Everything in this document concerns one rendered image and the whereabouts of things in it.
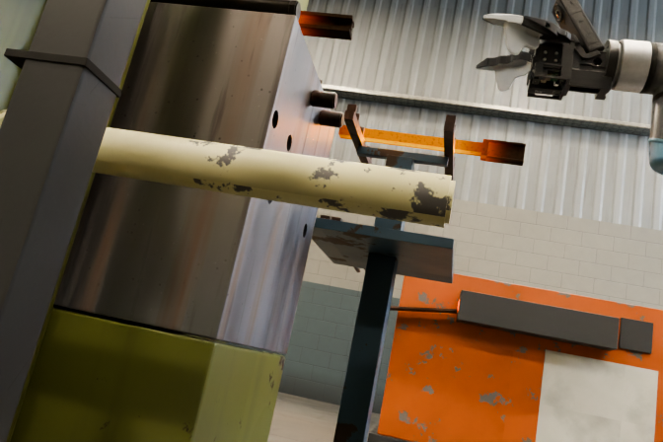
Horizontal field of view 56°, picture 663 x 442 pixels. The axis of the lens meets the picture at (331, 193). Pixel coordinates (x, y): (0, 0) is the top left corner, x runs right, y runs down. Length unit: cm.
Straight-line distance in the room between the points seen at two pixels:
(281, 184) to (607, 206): 866
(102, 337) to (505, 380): 379
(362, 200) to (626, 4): 1005
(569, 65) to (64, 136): 77
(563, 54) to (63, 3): 75
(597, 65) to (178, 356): 72
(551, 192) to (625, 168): 105
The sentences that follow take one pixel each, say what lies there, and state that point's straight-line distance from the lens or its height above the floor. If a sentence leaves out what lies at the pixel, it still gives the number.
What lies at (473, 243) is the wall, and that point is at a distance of 869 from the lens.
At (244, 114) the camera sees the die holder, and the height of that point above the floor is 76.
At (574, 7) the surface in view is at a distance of 106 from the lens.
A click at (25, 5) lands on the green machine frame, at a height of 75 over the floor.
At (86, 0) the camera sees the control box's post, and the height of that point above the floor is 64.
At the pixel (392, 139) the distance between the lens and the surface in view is 145.
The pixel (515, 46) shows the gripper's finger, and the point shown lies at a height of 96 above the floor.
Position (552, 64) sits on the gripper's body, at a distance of 99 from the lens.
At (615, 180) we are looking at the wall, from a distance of 927.
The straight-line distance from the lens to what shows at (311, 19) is 107.
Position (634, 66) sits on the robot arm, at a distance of 101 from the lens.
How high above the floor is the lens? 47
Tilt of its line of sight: 15 degrees up
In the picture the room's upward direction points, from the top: 12 degrees clockwise
